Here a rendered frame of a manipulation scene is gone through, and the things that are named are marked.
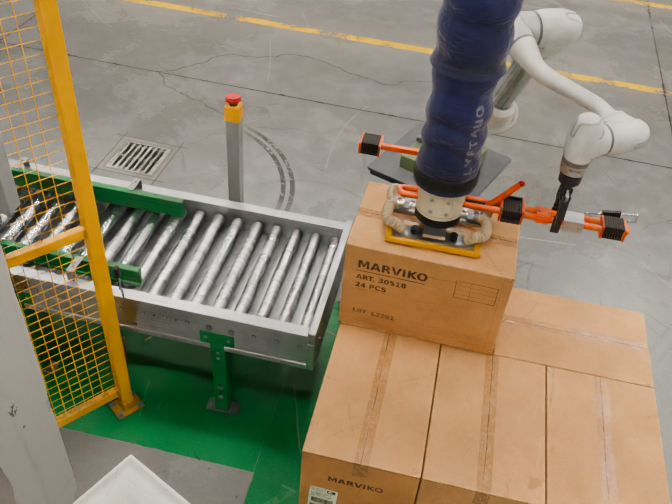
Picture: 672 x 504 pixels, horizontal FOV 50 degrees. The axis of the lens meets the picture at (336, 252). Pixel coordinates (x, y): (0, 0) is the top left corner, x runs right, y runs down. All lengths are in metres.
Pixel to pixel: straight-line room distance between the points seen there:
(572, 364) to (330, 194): 2.01
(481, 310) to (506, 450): 0.49
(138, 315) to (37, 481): 0.75
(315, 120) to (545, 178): 1.57
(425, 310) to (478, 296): 0.21
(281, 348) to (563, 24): 1.58
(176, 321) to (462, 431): 1.16
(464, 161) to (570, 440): 1.03
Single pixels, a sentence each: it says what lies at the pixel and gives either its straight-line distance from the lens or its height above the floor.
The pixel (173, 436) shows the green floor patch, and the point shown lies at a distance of 3.20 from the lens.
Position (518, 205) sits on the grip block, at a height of 1.10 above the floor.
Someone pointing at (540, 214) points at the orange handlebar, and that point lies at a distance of 2.64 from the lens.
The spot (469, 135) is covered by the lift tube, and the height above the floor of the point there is 1.40.
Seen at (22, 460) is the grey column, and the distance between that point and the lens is 2.50.
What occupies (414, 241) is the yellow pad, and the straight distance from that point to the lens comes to 2.59.
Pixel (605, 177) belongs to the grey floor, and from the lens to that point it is 5.03.
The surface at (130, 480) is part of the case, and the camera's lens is 1.91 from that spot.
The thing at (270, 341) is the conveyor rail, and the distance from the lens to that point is 2.81.
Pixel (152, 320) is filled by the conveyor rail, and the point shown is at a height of 0.49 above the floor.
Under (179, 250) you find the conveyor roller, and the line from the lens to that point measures 3.16.
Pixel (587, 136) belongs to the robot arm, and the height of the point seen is 1.44.
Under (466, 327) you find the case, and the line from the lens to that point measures 2.76.
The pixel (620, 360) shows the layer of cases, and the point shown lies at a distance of 3.02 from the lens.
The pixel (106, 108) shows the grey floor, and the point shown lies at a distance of 5.25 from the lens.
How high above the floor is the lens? 2.62
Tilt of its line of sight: 41 degrees down
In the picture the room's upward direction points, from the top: 5 degrees clockwise
